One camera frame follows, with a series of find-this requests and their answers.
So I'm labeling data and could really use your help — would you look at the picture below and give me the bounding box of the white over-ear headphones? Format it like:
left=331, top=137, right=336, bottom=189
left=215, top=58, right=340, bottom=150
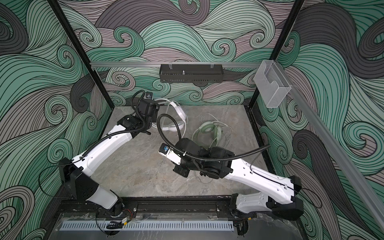
left=151, top=98, right=189, bottom=136

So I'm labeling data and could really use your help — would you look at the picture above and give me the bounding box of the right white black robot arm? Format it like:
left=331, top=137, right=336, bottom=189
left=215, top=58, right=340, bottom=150
left=159, top=138, right=304, bottom=221

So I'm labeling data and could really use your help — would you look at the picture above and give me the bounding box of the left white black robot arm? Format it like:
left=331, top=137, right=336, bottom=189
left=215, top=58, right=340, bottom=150
left=59, top=99, right=160, bottom=217

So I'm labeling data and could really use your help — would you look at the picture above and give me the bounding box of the green over-ear headphones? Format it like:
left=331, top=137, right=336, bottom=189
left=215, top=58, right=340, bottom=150
left=192, top=121, right=223, bottom=147

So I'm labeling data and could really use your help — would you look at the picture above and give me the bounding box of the right black corrugated cable hose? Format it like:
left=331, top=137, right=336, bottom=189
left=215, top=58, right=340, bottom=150
left=156, top=113, right=271, bottom=162

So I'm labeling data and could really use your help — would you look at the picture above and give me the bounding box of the black corrugated cable hose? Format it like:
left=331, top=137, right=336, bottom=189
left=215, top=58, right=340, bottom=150
left=156, top=113, right=271, bottom=162
left=80, top=89, right=148, bottom=158

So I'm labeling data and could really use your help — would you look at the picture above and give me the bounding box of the left black corrugated cable hose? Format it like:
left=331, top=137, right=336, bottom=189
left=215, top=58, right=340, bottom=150
left=80, top=89, right=148, bottom=158

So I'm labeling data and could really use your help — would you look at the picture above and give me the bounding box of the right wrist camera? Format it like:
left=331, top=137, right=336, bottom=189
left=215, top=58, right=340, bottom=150
left=159, top=143, right=181, bottom=166

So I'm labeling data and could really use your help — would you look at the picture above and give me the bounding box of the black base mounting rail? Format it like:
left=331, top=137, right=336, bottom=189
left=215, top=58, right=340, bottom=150
left=58, top=194, right=271, bottom=219

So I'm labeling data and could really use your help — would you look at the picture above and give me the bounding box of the black perforated wall tray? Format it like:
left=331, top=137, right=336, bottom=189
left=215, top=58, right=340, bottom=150
left=159, top=64, right=224, bottom=86

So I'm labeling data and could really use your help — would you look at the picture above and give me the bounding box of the white slotted cable duct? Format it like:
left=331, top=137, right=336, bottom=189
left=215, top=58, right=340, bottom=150
left=59, top=220, right=235, bottom=232

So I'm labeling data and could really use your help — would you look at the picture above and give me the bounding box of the clear plastic wall bin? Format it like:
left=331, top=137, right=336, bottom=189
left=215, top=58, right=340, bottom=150
left=254, top=60, right=292, bottom=109

